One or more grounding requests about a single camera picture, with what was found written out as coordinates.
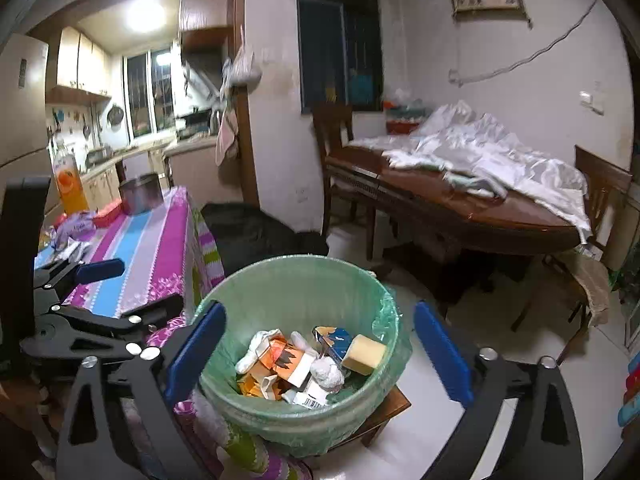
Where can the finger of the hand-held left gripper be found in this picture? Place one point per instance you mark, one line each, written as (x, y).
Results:
(150, 315)
(100, 270)

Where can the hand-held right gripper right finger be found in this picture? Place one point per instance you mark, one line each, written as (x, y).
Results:
(442, 355)

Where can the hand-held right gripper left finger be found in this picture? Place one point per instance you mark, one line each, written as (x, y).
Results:
(197, 355)

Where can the yellow sponge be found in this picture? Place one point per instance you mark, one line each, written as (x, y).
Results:
(365, 355)

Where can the blue carton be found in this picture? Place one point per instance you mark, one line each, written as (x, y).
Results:
(335, 342)

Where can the long white box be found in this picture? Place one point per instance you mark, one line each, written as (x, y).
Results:
(310, 399)

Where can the green lined trash bin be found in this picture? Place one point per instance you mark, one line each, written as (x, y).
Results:
(300, 280)

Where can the purple tissue packet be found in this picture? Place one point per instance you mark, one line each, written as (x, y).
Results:
(75, 230)

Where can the red box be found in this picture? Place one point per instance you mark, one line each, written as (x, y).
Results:
(107, 214)

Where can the orange juice bottle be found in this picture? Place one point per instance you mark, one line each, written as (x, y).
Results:
(70, 185)

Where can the wooden stool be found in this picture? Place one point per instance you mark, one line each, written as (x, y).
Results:
(390, 410)

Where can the steel pot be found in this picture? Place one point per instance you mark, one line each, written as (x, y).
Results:
(141, 195)

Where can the grey refrigerator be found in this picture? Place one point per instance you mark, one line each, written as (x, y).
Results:
(20, 110)

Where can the black bag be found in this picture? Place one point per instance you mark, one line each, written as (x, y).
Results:
(250, 235)

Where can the wooden dining table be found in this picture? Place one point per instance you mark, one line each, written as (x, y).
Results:
(450, 210)

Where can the kitchen window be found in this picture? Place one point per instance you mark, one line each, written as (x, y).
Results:
(147, 95)

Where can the pink towel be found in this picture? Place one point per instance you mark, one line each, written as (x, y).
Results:
(227, 137)

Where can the white cloth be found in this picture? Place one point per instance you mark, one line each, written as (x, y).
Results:
(500, 155)

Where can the steel range hood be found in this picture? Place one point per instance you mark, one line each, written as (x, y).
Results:
(202, 85)

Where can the wooden chair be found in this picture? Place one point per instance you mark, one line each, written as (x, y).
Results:
(332, 130)
(600, 185)

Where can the red basket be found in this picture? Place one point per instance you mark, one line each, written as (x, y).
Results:
(405, 120)

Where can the hanging plastic bag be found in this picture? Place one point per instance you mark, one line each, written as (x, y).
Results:
(246, 67)

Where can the ceiling light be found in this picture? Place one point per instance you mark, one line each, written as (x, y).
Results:
(145, 14)

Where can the dark window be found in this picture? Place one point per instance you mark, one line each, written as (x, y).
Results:
(330, 45)

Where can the kitchen wall cabinets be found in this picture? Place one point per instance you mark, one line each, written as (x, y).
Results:
(82, 65)

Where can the white wall switch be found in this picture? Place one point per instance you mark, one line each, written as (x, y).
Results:
(592, 101)

